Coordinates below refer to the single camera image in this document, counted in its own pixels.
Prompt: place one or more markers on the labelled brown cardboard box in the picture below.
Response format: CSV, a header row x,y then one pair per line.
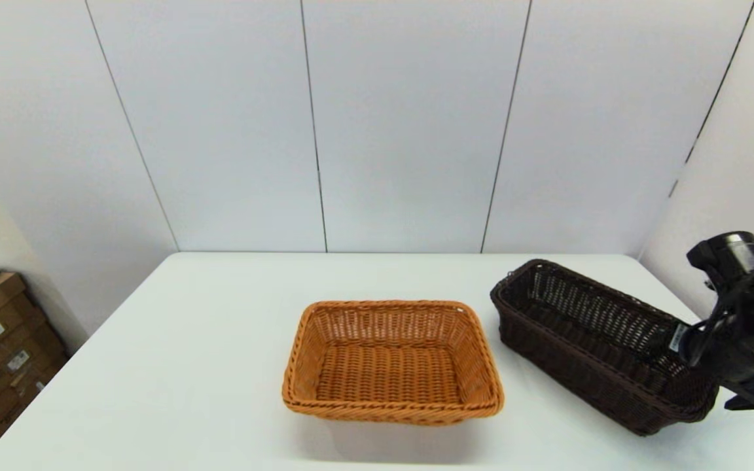
x,y
40,356
20,402
14,330

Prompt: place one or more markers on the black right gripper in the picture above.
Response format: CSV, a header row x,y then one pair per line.
x,y
743,353

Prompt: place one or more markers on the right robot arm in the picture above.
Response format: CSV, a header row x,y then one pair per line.
x,y
734,258

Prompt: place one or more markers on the dark brown wicker basket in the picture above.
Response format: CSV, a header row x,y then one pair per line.
x,y
586,366

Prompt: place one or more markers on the orange wicker basket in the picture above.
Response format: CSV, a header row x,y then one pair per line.
x,y
383,373

